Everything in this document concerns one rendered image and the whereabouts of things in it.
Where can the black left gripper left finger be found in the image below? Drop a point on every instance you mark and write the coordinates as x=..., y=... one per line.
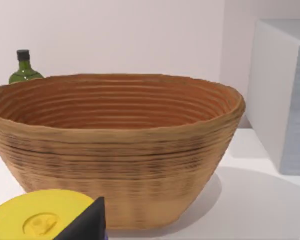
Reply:
x=92, y=221

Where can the yellow round lid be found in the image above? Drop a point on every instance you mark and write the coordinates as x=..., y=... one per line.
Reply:
x=27, y=215

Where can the woven brown basket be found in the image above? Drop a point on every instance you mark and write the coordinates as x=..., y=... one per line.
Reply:
x=120, y=160

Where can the pale microwave oven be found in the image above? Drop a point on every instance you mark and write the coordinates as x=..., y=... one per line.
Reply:
x=280, y=100

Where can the green glass bottle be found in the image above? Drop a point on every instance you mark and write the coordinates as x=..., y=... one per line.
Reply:
x=23, y=70

